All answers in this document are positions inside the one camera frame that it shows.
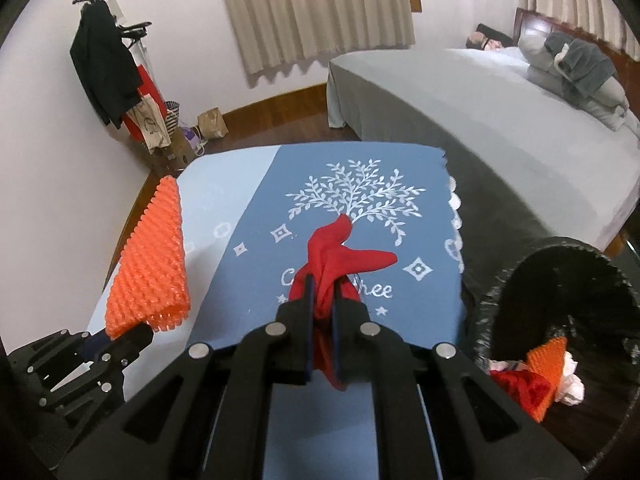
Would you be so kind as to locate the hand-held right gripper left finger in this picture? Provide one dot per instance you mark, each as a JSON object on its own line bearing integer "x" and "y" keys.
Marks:
{"x": 307, "y": 310}

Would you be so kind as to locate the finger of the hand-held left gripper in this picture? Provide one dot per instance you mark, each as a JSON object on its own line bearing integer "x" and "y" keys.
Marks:
{"x": 131, "y": 342}
{"x": 95, "y": 344}

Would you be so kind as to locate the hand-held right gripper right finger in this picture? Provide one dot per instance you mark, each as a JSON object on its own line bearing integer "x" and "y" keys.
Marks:
{"x": 336, "y": 320}

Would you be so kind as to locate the red cloth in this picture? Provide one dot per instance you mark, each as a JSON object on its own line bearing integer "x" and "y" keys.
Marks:
{"x": 340, "y": 255}

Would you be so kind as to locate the black trash bin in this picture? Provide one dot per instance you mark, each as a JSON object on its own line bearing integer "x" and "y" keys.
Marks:
{"x": 550, "y": 285}

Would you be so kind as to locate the blue tree print cloth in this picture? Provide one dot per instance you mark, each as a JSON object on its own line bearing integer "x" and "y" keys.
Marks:
{"x": 300, "y": 180}

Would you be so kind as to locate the light blue table cover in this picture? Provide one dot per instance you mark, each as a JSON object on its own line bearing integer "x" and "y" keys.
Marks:
{"x": 220, "y": 195}

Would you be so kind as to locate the white crumpled paper ball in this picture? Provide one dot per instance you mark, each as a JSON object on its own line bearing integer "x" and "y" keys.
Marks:
{"x": 505, "y": 365}
{"x": 570, "y": 382}

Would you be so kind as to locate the cardboard box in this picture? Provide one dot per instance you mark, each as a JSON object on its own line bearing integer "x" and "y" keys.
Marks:
{"x": 175, "y": 152}

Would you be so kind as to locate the red mesh bag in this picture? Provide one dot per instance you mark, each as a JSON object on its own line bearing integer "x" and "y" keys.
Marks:
{"x": 520, "y": 390}

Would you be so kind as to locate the brown paper bag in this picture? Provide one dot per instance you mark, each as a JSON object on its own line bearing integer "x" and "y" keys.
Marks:
{"x": 212, "y": 124}

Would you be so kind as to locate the beige tote bag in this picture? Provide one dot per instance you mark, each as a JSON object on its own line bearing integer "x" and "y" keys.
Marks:
{"x": 152, "y": 125}

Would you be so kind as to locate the striped bag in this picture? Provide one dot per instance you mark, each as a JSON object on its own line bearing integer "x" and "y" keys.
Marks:
{"x": 171, "y": 117}

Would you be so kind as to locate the bed with grey sheet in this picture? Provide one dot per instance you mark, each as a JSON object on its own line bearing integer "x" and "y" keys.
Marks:
{"x": 450, "y": 105}

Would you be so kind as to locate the dark coat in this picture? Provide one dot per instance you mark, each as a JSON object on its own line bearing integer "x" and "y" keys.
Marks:
{"x": 102, "y": 70}

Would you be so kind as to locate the wide beige curtain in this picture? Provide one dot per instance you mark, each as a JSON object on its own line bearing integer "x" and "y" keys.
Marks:
{"x": 315, "y": 10}

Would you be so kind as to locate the soft toy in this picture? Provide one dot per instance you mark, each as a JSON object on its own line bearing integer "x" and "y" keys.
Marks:
{"x": 487, "y": 40}

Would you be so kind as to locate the grey pillows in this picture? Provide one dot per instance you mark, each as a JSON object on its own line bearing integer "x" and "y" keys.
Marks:
{"x": 600, "y": 95}

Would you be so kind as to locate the dark grey blanket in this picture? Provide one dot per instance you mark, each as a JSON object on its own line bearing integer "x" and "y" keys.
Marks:
{"x": 582, "y": 62}

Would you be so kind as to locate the wooden headboard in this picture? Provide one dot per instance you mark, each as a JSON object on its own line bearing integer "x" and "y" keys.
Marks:
{"x": 537, "y": 22}

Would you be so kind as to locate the narrow beige curtain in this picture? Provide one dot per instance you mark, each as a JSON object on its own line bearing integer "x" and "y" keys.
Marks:
{"x": 575, "y": 0}

